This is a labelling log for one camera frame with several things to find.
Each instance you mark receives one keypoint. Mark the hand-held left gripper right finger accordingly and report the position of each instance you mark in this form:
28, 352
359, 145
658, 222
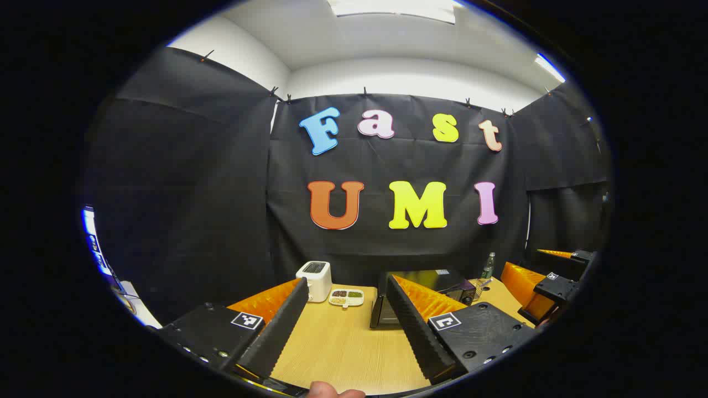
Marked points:
417, 337

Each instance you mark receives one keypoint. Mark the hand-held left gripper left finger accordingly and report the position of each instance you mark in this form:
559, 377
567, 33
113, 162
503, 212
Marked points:
276, 337

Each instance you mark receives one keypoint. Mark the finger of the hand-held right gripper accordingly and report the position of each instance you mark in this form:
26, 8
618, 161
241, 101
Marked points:
583, 256
553, 290

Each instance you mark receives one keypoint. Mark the black electric oven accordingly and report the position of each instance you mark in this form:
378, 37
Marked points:
420, 279

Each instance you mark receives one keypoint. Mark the white toaster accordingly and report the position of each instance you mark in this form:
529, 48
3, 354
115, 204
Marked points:
315, 282

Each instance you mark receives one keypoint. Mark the green plastic bottle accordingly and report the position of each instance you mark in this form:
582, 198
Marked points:
488, 268

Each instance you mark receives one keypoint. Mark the white divided dish with beans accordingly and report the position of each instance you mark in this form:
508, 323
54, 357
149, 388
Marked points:
346, 297

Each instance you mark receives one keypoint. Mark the white desk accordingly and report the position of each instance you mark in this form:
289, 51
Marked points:
138, 304

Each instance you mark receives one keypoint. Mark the ceiling light panel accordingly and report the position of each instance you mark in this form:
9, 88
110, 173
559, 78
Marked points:
549, 67
392, 8

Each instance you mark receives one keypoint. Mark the bright monitor screen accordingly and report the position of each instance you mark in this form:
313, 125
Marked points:
94, 243

